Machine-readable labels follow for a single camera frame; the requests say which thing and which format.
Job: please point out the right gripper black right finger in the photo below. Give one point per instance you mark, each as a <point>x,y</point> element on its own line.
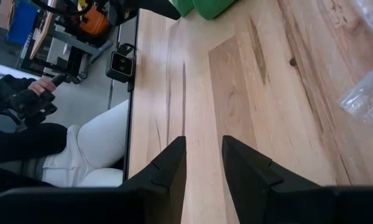
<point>251,186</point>

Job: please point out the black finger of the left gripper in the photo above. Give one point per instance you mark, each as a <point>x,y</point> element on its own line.
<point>155,7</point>

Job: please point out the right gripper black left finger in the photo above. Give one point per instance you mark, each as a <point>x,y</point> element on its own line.
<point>171,174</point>

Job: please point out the green bandage roll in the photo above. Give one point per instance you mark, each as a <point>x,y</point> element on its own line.
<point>211,9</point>

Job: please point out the clear plastic zip bag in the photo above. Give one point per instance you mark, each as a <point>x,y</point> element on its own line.
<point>366,96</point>

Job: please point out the orange object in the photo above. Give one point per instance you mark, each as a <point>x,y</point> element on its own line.
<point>94,23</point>

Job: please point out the person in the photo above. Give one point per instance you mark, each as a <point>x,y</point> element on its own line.
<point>102,140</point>

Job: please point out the black wheeled cart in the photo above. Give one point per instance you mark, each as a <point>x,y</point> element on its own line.
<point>74,62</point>

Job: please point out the wooden desk with grey legs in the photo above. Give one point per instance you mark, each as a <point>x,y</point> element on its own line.
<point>43,28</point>

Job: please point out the blue bin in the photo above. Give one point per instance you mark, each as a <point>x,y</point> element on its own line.
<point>23,21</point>

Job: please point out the person's hand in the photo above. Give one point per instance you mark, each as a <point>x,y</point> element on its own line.
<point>40,85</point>

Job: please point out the small black table-edge camera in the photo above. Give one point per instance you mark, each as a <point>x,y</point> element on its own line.
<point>121,65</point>

